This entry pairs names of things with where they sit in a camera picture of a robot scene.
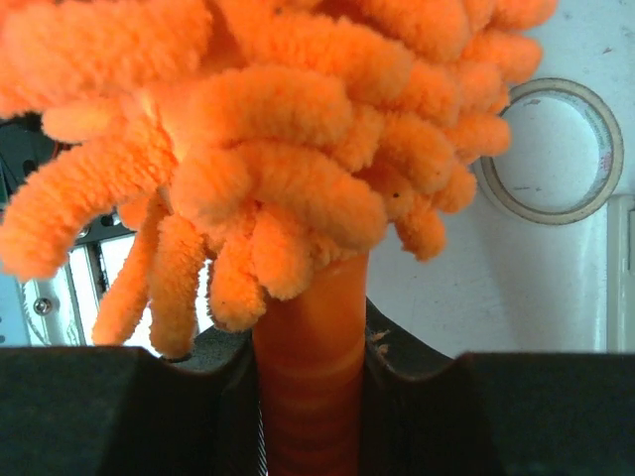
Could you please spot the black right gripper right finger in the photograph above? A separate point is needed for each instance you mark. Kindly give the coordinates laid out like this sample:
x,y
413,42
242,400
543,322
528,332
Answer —
x,y
484,413

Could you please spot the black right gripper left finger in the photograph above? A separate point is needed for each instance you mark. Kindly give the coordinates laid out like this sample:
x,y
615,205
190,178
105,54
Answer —
x,y
124,411

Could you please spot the orange chenille duster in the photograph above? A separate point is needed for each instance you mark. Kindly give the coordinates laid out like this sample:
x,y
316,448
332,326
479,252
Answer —
x,y
272,142

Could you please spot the masking tape roll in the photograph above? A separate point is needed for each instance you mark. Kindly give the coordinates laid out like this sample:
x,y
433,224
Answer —
x,y
566,158

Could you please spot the aluminium mounting rail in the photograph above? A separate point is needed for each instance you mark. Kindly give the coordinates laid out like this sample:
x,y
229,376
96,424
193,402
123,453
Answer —
x,y
61,311

